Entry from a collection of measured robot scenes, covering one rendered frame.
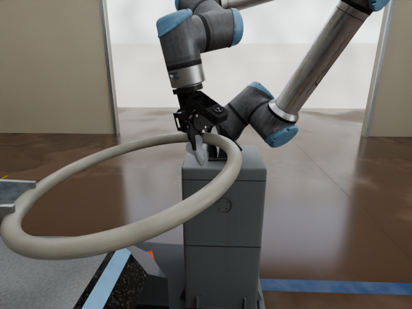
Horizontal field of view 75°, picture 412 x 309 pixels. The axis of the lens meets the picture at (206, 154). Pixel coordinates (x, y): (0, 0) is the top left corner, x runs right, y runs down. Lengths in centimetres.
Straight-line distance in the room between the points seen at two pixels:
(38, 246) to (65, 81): 551
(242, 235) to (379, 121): 496
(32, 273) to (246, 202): 90
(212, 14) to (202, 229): 99
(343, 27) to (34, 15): 557
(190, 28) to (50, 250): 52
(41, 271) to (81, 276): 10
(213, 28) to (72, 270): 64
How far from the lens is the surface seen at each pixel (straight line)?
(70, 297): 65
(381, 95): 599
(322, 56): 112
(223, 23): 72
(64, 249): 43
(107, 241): 40
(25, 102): 639
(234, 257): 149
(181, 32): 67
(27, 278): 74
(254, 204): 133
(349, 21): 111
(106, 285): 69
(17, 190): 73
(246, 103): 131
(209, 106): 65
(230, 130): 130
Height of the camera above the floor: 130
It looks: 18 degrees down
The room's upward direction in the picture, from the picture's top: straight up
